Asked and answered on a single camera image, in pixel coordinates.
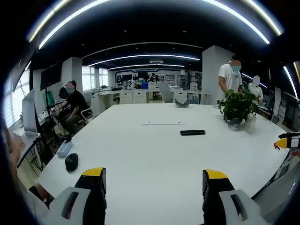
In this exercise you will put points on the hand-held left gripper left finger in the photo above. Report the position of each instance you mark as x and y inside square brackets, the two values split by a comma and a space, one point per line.
[91, 201]

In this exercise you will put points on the white ribbed plant pot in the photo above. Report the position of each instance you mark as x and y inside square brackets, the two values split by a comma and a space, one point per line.
[250, 123]

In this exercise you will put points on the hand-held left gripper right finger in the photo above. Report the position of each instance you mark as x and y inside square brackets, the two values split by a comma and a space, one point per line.
[218, 201]

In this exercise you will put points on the black round speaker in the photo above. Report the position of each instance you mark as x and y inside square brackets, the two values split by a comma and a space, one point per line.
[71, 162]

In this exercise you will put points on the silver computer monitor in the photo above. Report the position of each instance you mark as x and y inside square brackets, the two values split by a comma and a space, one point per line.
[29, 112]

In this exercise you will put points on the black wall screen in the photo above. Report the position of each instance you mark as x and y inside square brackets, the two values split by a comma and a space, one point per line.
[50, 77]

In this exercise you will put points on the person's light grey clothing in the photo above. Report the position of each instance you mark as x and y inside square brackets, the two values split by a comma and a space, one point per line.
[35, 208]

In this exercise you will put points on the green potted plant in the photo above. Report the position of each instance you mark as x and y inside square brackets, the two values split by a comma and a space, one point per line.
[236, 105]

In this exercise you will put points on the black remote control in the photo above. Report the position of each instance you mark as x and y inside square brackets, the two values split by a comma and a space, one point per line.
[192, 132]

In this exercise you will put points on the white drawer cabinet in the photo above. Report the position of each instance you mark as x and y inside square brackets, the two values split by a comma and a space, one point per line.
[133, 97]

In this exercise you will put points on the blue storage box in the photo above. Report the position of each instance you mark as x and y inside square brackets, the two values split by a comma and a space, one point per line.
[145, 85]

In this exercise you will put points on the white mesh office chair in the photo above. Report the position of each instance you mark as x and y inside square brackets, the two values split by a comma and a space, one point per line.
[281, 192]

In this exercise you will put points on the long ceiling light strip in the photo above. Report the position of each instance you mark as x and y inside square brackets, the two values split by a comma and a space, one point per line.
[70, 20]
[140, 57]
[241, 20]

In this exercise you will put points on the grey office chair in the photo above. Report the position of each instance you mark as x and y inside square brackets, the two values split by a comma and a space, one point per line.
[166, 92]

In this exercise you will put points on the grey curved headrest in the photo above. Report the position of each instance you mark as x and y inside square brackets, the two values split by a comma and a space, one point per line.
[181, 103]
[234, 123]

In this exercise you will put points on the white framed office chair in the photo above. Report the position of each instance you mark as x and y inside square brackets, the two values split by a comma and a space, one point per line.
[87, 112]

